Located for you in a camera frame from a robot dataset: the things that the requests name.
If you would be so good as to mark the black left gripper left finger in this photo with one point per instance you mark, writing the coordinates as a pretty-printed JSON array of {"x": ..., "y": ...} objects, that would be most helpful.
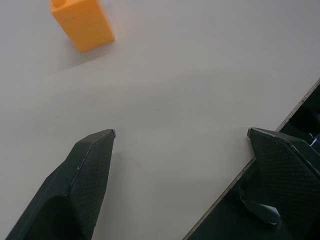
[{"x": 82, "y": 180}]

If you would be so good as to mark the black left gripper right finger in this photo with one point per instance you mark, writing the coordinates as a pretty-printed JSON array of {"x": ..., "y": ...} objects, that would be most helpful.
[{"x": 287, "y": 172}]

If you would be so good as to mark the yellow block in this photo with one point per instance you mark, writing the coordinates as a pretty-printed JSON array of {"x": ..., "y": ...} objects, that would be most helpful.
[{"x": 81, "y": 23}]

